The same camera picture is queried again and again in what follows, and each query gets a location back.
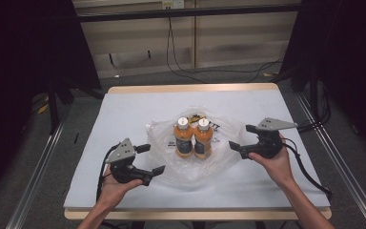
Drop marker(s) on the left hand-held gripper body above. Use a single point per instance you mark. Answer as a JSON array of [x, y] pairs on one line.
[[122, 152]]

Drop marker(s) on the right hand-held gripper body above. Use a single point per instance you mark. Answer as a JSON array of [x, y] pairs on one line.
[[270, 143]]

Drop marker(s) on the clear plastic bag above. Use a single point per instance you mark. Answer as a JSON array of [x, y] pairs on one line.
[[171, 165]]

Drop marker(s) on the orange drink bottle white cap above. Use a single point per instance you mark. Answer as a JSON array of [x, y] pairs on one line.
[[202, 138], [183, 136]]

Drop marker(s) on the person's right hand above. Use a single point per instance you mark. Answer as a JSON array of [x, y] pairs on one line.
[[274, 168]]

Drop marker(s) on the person's left hand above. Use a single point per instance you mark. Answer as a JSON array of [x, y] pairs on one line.
[[116, 192]]

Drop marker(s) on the white table cover sheet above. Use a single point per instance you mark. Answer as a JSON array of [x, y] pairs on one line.
[[124, 111]]

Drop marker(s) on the small black floor object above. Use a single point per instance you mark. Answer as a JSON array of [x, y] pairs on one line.
[[76, 137]]

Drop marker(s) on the black metal stand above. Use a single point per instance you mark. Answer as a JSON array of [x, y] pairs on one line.
[[54, 108], [313, 95]]

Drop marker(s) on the wooden table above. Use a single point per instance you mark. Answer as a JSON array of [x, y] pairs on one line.
[[190, 87]]

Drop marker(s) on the black curtain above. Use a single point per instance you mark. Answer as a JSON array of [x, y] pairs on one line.
[[19, 79], [352, 63]]

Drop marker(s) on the black horizontal bar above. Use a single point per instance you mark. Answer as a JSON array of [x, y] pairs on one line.
[[187, 13]]

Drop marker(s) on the metal floor rail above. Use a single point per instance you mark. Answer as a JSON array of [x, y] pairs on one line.
[[346, 171], [35, 181]]

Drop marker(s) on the white wall power outlet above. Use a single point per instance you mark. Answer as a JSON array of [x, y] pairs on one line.
[[173, 4]]

